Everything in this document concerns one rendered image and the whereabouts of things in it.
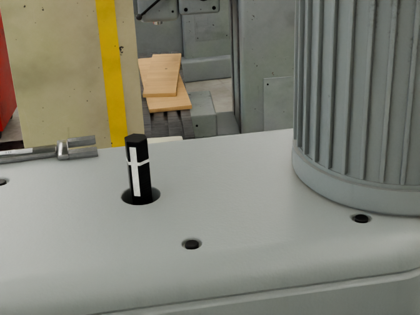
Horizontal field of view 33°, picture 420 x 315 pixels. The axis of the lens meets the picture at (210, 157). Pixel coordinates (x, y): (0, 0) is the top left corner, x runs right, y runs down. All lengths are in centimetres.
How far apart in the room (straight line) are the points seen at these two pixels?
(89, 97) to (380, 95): 194
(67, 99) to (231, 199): 185
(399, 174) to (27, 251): 32
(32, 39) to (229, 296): 190
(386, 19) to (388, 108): 7
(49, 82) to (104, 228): 185
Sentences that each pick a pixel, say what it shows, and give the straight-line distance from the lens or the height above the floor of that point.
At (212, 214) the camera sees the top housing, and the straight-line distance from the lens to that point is 63.
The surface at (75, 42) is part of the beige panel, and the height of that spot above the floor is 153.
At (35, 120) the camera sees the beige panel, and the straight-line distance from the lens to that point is 251.
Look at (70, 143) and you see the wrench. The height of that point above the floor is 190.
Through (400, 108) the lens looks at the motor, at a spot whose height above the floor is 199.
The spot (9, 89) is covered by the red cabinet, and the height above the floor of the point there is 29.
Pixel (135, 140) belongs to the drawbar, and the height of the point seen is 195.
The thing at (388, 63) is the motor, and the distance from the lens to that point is 58.
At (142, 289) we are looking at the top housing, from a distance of 57.
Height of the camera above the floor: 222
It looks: 27 degrees down
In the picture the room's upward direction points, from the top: 3 degrees counter-clockwise
